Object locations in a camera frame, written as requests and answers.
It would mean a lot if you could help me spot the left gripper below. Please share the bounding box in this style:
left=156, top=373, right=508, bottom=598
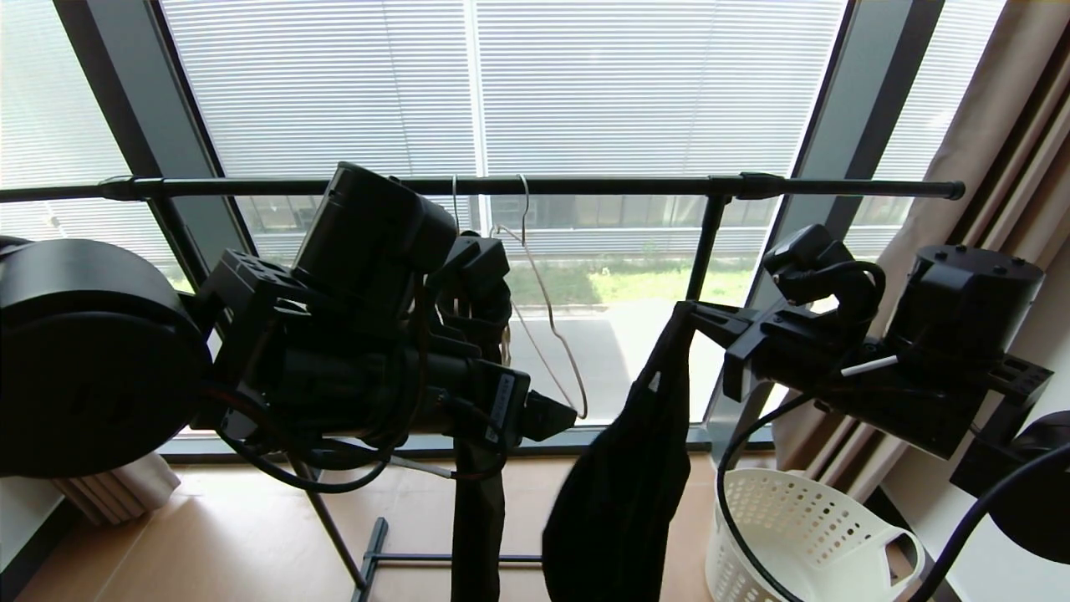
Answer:
left=276, top=343, right=578, bottom=457

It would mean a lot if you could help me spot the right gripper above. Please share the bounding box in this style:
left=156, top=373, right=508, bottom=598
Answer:
left=723, top=305, right=887, bottom=402

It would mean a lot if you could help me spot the black knitted garment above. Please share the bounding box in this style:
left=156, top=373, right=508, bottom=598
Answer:
left=450, top=276, right=512, bottom=602

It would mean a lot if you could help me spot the white laundry basket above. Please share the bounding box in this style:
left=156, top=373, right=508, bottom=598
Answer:
left=705, top=468, right=926, bottom=602

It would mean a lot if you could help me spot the black clothes rack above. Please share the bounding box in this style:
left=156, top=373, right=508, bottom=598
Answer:
left=0, top=172, right=966, bottom=602

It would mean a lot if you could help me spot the beige curtain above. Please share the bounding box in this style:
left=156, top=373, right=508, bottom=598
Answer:
left=50, top=451, right=181, bottom=526
left=773, top=0, right=1070, bottom=503

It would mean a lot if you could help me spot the window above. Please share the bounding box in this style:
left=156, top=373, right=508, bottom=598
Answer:
left=0, top=0, right=1008, bottom=457

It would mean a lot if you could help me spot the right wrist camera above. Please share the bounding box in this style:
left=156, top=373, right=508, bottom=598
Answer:
left=762, top=224, right=887, bottom=307

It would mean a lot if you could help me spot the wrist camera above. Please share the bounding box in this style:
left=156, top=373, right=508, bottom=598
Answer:
left=762, top=224, right=887, bottom=307
left=443, top=236, right=512, bottom=335

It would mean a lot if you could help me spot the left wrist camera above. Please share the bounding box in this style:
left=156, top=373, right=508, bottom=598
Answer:
left=443, top=236, right=512, bottom=335

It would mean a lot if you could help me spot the black cable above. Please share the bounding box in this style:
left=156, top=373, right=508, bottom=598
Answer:
left=716, top=389, right=1070, bottom=602

